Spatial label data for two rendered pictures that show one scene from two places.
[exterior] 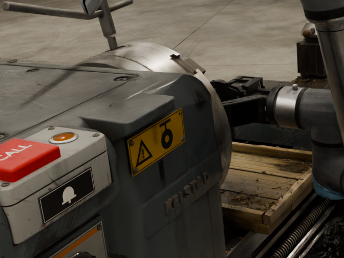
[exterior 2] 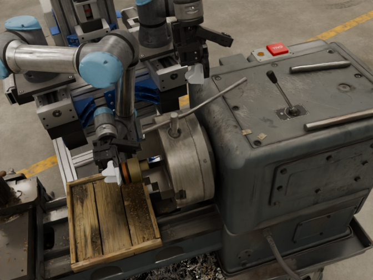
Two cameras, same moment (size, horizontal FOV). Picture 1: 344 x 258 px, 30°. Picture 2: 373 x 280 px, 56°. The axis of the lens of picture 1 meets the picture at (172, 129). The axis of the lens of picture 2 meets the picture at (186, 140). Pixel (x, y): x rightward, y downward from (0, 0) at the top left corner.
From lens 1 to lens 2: 1.77 m
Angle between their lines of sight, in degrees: 104
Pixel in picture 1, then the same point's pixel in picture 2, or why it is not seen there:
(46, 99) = (248, 78)
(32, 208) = not seen: hidden behind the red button
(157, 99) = (223, 59)
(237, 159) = (85, 224)
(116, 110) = (238, 59)
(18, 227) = not seen: hidden behind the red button
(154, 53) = (167, 116)
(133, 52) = not seen: hidden behind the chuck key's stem
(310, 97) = (109, 120)
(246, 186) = (113, 196)
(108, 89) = (228, 73)
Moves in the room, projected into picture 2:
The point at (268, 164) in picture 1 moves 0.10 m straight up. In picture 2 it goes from (82, 206) to (75, 191)
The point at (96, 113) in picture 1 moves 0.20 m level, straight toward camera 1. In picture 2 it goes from (243, 61) to (265, 34)
